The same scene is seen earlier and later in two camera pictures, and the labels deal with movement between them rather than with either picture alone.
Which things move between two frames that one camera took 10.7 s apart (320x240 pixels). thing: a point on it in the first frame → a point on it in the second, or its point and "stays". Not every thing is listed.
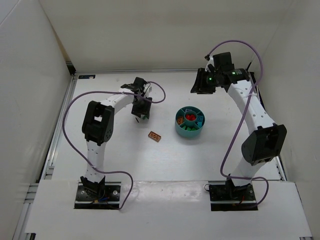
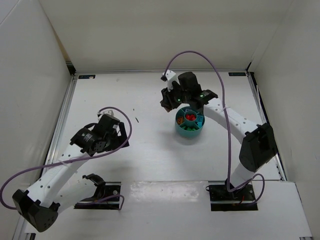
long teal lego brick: (199, 120) stays
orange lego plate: (154, 136) → (168, 109)
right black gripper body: (200, 81) → (167, 99)
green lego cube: (188, 129) stays
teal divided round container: (189, 121) stays
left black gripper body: (140, 110) → (121, 135)
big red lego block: (190, 117) stays
